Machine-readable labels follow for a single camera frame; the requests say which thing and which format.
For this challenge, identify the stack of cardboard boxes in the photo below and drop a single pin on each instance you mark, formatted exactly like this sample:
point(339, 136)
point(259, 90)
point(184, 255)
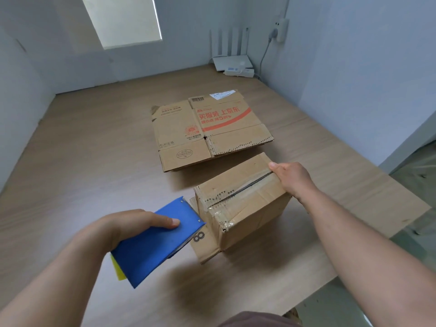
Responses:
point(184, 167)

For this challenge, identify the red-printed cardboard box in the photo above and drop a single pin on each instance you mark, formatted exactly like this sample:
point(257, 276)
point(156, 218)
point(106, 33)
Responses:
point(177, 132)

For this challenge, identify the person's left forearm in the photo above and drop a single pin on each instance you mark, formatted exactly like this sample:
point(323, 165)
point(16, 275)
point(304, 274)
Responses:
point(51, 279)

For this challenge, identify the white power strip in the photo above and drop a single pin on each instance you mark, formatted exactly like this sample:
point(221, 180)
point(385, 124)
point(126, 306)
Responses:
point(245, 73)

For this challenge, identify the small brown cardboard box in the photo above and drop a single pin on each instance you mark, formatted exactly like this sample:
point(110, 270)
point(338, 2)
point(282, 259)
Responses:
point(245, 207)

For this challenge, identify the person's right forearm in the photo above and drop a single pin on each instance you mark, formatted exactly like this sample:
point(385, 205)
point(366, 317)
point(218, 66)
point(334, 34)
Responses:
point(357, 252)

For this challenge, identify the white router with antennas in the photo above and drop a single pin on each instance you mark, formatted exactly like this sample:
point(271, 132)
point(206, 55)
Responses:
point(231, 61)

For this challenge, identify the person's right hand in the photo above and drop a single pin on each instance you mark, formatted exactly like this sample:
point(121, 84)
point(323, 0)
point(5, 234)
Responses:
point(294, 180)

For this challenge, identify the person's left hand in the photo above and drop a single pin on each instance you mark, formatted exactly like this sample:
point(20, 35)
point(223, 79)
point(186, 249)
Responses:
point(133, 223)

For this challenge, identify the clear yellowish tape roll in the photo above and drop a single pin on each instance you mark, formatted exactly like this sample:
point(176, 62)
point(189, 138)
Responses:
point(119, 269)

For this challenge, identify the bright window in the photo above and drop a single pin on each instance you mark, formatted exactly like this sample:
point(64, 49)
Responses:
point(126, 20)

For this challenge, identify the blue tape dispenser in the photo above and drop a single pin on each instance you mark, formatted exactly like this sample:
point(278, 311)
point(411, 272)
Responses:
point(153, 248)

